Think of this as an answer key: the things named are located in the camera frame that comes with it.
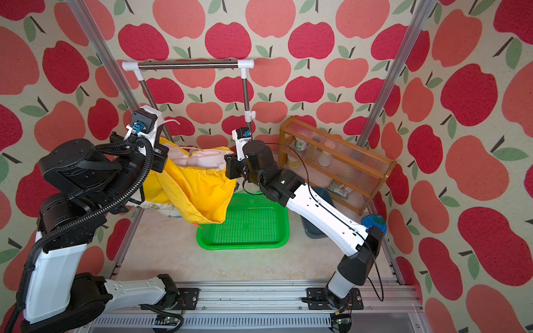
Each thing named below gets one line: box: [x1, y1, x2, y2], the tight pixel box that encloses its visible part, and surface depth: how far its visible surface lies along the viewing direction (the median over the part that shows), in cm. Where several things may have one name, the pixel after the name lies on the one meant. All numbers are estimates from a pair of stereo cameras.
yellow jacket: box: [142, 137, 239, 225], surface depth 64 cm
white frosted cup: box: [318, 149, 334, 167], surface depth 97 cm
